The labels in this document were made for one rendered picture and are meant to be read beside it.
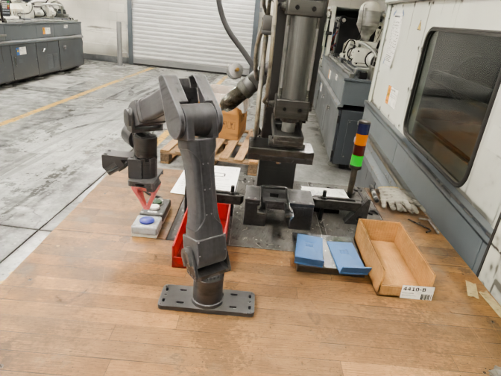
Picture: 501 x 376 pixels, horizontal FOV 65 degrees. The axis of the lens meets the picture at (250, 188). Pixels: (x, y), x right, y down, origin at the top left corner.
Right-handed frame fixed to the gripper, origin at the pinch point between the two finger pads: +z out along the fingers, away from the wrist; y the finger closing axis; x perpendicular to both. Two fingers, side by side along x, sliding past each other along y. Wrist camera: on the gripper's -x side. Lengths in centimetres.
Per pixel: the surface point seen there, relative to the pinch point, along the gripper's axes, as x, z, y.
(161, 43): -240, 36, -938
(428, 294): 71, 6, 17
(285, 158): 35.6, -14.2, -9.4
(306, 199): 43.6, -1.0, -12.9
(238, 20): -52, -35, -931
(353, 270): 53, 4, 14
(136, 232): -1.7, 6.3, 3.3
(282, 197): 36.5, -1.0, -12.7
